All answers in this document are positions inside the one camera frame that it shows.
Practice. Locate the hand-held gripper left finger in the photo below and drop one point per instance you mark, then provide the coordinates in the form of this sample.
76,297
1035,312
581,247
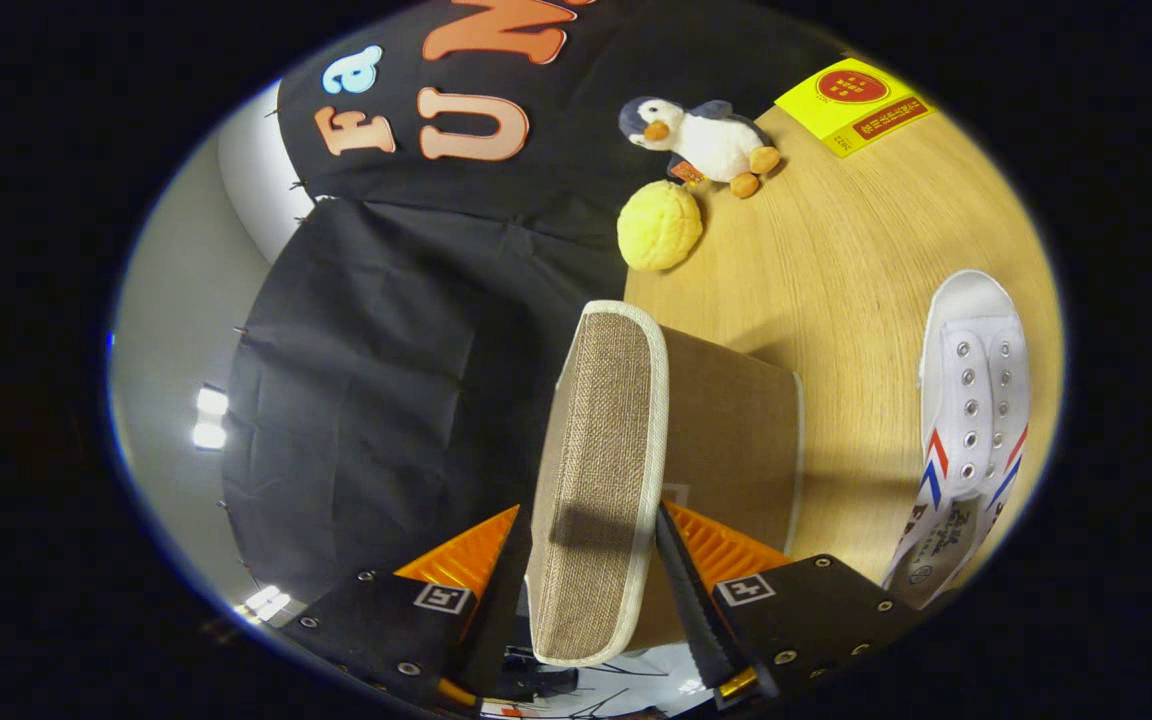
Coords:
506,600

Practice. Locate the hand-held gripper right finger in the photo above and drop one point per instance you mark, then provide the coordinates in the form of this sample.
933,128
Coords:
691,600

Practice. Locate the brown fabric storage box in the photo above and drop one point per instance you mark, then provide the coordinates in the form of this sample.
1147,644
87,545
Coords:
596,480

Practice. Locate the white striped canvas shoe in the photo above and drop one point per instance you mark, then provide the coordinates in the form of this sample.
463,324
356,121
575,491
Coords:
971,400

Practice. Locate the yellow textured plush toy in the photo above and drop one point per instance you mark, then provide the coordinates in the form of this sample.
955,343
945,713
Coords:
658,228

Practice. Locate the penguin plush toy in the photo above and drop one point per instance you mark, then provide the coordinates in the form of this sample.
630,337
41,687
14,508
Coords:
711,140

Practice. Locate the yellow book with red label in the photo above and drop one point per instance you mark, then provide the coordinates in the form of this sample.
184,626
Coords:
851,100

